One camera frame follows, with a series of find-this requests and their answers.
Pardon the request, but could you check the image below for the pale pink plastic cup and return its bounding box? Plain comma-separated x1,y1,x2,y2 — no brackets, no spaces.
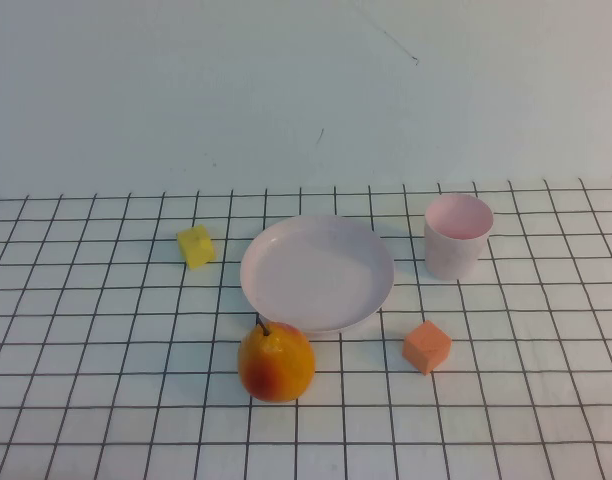
424,193,495,281

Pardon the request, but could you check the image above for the pale pink round plate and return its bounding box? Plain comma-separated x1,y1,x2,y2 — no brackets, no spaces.
239,214,396,336

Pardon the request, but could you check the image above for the yellow cube block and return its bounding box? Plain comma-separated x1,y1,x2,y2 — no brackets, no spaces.
176,224,217,271

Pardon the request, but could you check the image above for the yellow orange pear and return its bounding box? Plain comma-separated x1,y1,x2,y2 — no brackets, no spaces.
236,316,317,404

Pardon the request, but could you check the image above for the orange cube block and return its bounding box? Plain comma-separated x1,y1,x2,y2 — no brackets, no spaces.
402,320,453,375

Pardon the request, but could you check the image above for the white black-grid tablecloth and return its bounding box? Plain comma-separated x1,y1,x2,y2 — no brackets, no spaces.
0,177,612,480

